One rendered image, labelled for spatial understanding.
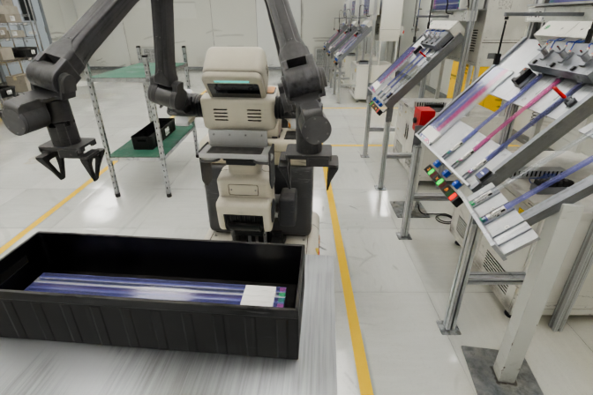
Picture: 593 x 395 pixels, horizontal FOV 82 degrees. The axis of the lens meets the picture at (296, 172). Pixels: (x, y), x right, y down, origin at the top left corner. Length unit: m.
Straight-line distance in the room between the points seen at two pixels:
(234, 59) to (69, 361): 0.92
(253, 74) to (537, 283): 1.18
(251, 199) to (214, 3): 9.06
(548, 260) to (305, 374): 0.97
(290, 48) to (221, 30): 9.48
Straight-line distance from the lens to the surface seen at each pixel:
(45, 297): 0.73
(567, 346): 2.08
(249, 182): 1.37
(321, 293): 0.76
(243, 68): 1.19
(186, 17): 10.42
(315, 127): 0.64
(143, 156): 2.90
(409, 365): 1.71
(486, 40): 2.96
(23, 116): 0.87
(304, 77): 0.68
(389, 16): 6.05
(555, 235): 1.35
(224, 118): 1.30
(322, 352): 0.67
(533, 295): 1.48
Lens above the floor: 1.32
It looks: 24 degrees down
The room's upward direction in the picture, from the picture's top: straight up
